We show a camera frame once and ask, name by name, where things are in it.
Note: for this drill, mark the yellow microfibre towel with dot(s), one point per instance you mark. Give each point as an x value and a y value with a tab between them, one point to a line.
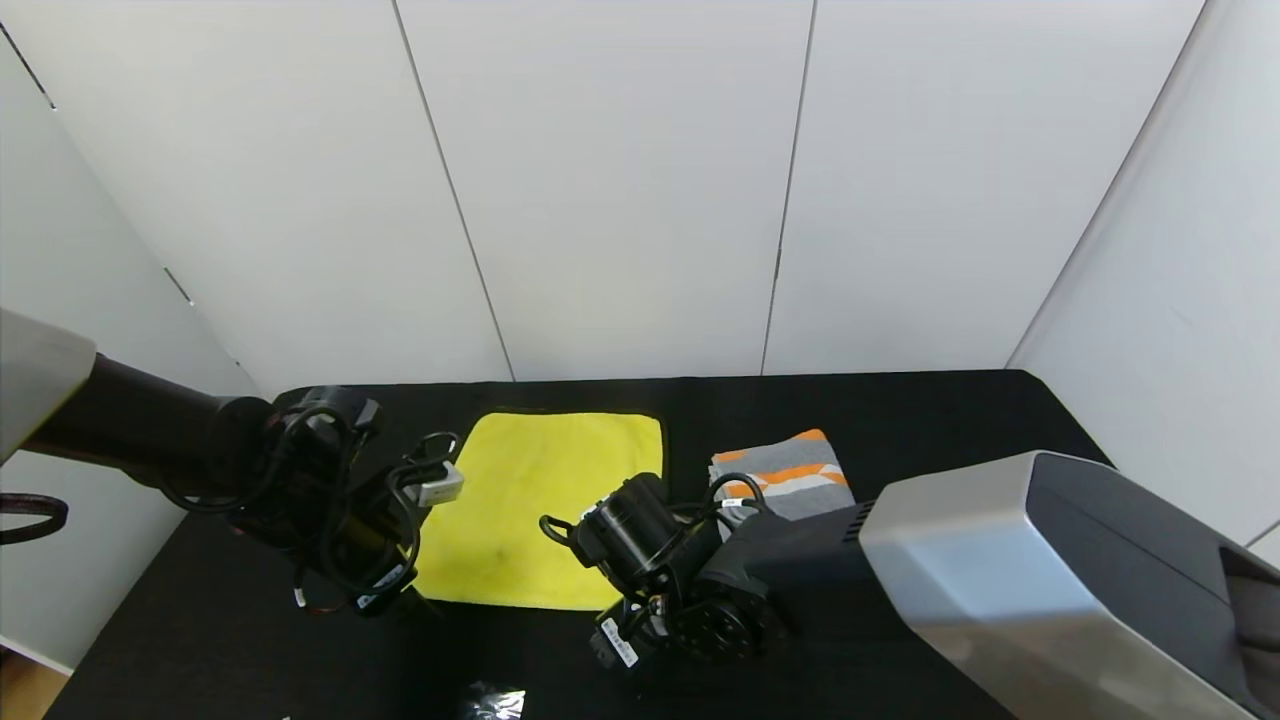
540	500

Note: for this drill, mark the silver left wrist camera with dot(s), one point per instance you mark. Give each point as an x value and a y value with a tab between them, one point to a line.
440	485

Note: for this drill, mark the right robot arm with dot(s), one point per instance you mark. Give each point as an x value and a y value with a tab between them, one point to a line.
1000	560

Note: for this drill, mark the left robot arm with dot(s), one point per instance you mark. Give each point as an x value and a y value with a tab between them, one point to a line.
150	430

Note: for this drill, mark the shiny silver foil piece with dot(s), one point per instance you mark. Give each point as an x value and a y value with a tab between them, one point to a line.
495	702

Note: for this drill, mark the grey towel with orange marks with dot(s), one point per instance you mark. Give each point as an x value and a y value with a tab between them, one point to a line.
790	470

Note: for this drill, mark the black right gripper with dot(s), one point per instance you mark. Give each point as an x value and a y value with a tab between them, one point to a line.
617	643

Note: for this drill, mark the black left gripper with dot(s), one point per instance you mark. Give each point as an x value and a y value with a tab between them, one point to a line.
383	587

